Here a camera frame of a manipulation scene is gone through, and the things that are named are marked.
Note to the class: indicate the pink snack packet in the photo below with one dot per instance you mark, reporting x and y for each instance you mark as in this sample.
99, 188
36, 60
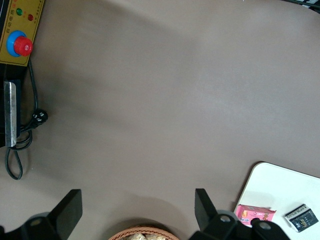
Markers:
250, 212

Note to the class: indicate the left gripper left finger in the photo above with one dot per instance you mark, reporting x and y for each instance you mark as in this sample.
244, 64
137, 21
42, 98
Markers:
65, 215

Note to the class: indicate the black foil snack packet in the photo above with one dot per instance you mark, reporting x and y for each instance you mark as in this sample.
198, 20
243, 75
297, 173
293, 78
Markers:
302, 218

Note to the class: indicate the round brown wicker basket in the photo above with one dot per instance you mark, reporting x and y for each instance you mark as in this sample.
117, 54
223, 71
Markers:
120, 232

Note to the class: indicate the yellow emergency stop box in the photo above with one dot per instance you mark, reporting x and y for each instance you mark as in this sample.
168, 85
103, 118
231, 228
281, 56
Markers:
25, 25

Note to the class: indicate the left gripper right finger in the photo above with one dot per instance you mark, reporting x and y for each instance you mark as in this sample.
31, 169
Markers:
206, 215

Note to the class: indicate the beige plastic tray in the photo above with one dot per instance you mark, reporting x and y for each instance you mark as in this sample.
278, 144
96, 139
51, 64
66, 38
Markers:
280, 185

